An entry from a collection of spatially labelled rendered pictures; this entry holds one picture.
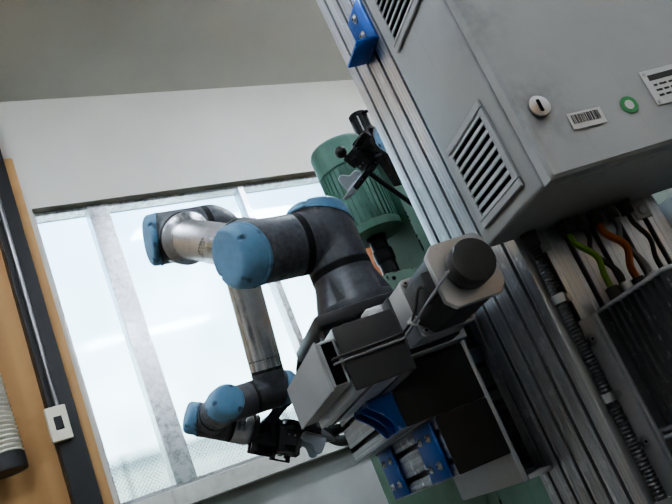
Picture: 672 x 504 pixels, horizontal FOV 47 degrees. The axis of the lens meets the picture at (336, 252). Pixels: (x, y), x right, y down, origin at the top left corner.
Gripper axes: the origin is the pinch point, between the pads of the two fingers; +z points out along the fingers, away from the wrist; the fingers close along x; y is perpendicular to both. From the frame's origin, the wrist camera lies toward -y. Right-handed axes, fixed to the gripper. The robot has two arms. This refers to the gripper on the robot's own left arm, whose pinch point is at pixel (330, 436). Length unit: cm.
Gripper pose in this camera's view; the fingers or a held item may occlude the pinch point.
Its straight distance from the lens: 193.3
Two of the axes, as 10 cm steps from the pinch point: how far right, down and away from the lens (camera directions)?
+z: 9.2, 2.5, 3.0
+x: 3.9, -4.8, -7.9
